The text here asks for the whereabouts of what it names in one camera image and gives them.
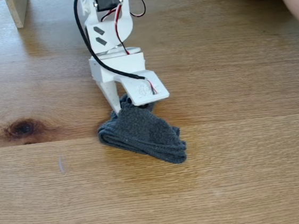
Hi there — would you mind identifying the dark grey cloth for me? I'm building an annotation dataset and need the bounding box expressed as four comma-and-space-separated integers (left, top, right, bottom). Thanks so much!
95, 91, 193, 165

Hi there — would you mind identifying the black cable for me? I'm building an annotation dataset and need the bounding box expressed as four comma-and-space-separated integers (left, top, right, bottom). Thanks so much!
66, 0, 154, 80

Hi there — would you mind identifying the white gripper camera mount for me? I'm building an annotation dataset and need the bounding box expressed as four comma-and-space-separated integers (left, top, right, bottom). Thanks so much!
114, 67, 172, 112

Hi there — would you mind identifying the red and white wire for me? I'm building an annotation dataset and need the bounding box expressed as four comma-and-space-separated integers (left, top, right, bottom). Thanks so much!
93, 0, 169, 95

